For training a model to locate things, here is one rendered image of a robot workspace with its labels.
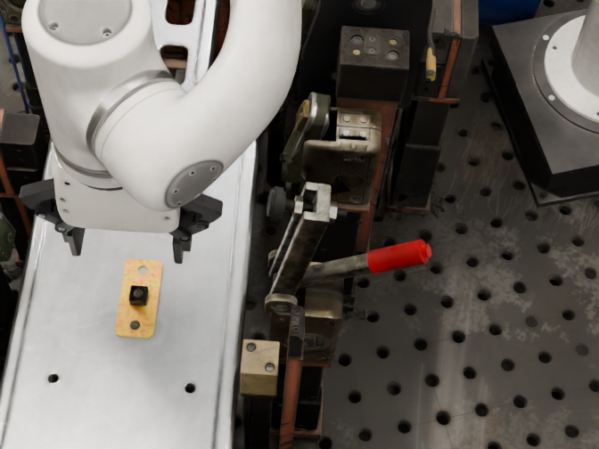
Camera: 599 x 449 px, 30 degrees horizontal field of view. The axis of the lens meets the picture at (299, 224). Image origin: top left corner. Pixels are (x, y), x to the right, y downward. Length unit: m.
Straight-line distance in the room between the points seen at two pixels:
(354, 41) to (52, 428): 0.48
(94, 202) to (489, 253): 0.73
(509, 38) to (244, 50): 0.92
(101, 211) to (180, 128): 0.21
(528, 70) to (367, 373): 0.48
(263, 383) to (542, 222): 0.63
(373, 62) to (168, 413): 0.40
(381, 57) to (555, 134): 0.45
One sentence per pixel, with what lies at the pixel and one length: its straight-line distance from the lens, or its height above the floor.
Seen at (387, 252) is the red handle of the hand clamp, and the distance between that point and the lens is 0.99.
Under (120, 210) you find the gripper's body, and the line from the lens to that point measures 0.91.
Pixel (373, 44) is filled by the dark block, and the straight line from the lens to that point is 1.13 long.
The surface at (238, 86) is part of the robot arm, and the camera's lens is 0.72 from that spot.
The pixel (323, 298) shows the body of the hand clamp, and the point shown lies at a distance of 1.06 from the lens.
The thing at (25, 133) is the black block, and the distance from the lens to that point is 1.24.
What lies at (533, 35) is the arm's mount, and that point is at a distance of 1.62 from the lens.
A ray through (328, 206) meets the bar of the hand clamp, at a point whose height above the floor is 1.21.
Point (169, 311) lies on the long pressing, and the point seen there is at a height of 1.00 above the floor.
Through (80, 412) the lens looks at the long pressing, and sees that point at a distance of 1.08.
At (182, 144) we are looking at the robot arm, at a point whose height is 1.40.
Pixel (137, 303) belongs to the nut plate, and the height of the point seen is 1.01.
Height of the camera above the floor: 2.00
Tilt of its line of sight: 61 degrees down
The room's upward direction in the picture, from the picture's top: 5 degrees clockwise
